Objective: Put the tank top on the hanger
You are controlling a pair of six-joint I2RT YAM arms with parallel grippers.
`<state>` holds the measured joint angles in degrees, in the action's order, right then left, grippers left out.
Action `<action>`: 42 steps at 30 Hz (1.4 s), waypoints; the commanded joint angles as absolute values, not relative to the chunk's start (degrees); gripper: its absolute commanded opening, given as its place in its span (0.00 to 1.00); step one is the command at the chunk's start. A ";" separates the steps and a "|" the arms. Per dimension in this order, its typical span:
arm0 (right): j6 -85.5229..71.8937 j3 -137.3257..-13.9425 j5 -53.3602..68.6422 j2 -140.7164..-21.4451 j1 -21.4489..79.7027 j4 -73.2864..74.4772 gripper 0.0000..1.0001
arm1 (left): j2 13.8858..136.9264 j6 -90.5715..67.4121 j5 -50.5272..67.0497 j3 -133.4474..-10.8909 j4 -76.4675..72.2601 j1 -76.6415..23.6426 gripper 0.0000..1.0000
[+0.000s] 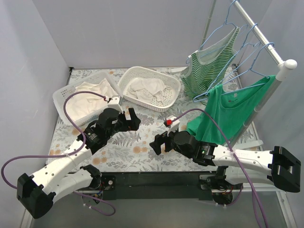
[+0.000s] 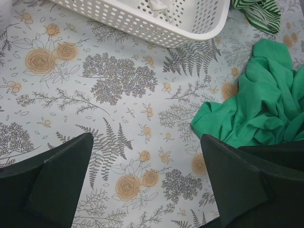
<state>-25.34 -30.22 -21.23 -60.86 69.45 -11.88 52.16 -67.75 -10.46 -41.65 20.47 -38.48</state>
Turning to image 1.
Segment white tank top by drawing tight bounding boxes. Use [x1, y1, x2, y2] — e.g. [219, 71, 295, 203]
[126, 78, 172, 103]

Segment blue wire hanger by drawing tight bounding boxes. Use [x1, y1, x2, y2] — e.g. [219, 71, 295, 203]
[203, 23, 258, 95]

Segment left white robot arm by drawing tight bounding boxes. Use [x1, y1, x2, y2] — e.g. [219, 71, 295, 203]
[17, 108, 141, 219]

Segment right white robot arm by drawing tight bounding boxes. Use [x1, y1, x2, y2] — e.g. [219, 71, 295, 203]
[150, 131, 301, 193]

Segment solid green tank top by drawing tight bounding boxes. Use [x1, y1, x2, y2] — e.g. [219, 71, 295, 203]
[187, 75, 276, 145]

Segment green striped tank top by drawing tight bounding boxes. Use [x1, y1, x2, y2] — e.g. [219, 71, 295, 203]
[180, 27, 240, 100]

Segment blue hanger with green top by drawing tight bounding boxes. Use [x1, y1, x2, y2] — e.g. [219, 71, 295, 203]
[192, 42, 276, 103]

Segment blue hanger with striped top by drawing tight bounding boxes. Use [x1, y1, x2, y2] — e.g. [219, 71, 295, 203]
[198, 0, 237, 57]

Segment floral table mat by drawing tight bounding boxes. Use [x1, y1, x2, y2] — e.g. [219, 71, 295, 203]
[45, 67, 264, 172]

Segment white cloths in basket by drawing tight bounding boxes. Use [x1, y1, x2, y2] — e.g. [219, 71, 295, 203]
[66, 79, 118, 120]

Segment oval white laundry basket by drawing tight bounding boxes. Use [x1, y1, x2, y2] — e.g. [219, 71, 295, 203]
[118, 66, 181, 112]

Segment rectangular white laundry basket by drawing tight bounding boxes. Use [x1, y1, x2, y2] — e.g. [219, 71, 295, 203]
[53, 71, 123, 126]

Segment silver clothes rack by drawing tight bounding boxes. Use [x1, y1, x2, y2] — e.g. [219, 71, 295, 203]
[230, 0, 303, 156]

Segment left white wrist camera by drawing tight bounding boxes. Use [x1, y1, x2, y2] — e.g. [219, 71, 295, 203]
[107, 95, 123, 113]

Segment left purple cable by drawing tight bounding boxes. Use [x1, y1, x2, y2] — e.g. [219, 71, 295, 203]
[1, 91, 116, 217]

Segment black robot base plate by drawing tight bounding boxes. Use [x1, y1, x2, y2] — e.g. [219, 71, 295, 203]
[80, 171, 238, 205]

